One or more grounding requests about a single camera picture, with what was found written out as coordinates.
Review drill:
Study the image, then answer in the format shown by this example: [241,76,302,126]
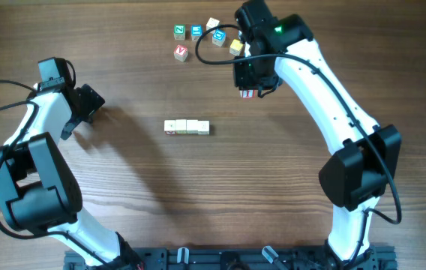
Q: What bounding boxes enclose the plain wooden green block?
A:
[175,119,187,134]

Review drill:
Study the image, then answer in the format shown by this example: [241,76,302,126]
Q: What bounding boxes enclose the yellow turtle picture block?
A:
[197,121,210,135]

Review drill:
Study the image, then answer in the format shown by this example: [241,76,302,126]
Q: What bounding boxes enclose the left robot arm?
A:
[0,57,144,269]

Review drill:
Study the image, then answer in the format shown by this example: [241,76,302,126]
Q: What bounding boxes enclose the blue D letter block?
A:
[212,29,226,47]

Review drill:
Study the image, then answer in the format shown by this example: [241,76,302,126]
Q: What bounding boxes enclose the right black cable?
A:
[194,24,403,269]

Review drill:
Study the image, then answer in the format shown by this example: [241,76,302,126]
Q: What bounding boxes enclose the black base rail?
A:
[63,245,398,270]

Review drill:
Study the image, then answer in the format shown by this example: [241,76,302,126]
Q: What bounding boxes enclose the plain top wooden block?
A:
[205,17,220,30]

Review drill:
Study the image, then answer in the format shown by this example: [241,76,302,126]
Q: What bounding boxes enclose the yellow top block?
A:
[229,39,244,56]

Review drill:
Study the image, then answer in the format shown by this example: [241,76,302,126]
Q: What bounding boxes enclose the green N letter block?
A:
[173,24,186,41]

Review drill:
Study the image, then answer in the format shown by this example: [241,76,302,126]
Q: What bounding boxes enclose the red A side block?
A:
[163,120,176,135]

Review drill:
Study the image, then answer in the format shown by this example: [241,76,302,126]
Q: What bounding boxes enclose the plain Z wooden block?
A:
[186,119,198,134]

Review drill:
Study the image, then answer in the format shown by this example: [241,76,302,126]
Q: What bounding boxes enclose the red I side block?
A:
[240,89,257,99]

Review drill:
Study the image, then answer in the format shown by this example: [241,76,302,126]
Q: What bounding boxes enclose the red V letter block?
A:
[173,45,188,62]

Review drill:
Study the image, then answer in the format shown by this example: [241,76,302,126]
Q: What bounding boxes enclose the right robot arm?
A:
[233,1,401,269]

